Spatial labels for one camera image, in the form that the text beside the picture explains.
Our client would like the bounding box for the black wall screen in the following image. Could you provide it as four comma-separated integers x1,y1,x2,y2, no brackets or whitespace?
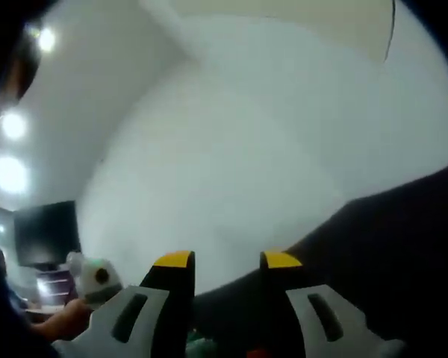
13,200,82,267

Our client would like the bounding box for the purple shelf unit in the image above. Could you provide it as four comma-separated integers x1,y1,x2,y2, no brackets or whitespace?
36,265,72,300

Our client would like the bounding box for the green dustpan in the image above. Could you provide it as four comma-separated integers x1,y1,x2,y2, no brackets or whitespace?
186,327,217,358

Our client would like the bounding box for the person's left hand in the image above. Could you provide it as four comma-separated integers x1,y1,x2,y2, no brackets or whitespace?
55,298,95,339

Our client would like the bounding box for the round ceiling light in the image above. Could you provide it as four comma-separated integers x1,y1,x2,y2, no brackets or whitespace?
0,110,28,141
37,28,57,53
0,156,28,195

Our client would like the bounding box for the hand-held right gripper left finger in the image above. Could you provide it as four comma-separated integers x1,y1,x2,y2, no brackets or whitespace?
54,250,196,358

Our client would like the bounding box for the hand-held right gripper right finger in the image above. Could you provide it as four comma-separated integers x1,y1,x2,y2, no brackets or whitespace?
260,250,408,358

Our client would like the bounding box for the person's head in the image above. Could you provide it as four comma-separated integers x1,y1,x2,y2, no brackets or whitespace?
5,14,48,101

